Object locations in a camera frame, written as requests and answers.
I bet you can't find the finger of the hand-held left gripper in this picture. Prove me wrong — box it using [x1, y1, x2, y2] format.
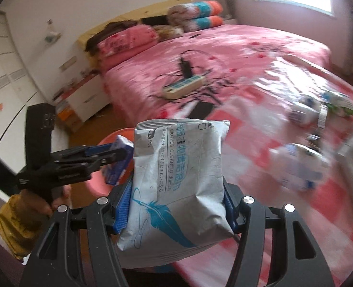
[49, 150, 130, 185]
[51, 143, 119, 161]

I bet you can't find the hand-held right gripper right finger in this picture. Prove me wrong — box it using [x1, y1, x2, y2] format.
[223, 182, 335, 287]

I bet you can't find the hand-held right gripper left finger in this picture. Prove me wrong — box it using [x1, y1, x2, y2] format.
[19, 182, 135, 287]

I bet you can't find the pink plastic basin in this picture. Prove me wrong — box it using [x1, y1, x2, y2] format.
[86, 127, 137, 199]

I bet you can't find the blue white small box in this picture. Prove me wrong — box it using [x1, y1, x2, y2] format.
[105, 134, 135, 186]

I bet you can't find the grey wipes packet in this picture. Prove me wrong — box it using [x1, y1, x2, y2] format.
[116, 120, 235, 268]

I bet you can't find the person's left forearm yellow sleeve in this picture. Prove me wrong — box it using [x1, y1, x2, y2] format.
[0, 194, 50, 260]

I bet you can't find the person's left hand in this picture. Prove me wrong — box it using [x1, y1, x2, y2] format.
[30, 185, 73, 217]

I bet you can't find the white nightstand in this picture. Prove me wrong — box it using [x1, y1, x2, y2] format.
[51, 71, 113, 133]

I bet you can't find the white wardrobe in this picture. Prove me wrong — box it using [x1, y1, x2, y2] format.
[0, 10, 50, 156]

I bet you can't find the white blue packet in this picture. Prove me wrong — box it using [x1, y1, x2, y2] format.
[287, 94, 321, 127]
[269, 142, 331, 192]

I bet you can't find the black flat device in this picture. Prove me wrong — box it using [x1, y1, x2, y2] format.
[191, 102, 222, 118]

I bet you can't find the pink pillow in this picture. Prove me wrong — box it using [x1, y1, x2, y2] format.
[96, 25, 160, 65]

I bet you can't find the black charger adapter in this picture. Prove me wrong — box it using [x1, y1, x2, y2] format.
[179, 60, 193, 78]

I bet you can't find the beige floral pillow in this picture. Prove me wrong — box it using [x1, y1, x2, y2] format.
[154, 25, 185, 42]

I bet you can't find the yellow headboard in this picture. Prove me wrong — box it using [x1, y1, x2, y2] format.
[77, 0, 195, 66]

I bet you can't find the wall hanging ornament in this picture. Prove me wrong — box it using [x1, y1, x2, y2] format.
[43, 19, 60, 48]

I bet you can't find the white power strip with cables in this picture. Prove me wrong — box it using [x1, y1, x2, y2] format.
[149, 49, 243, 111]

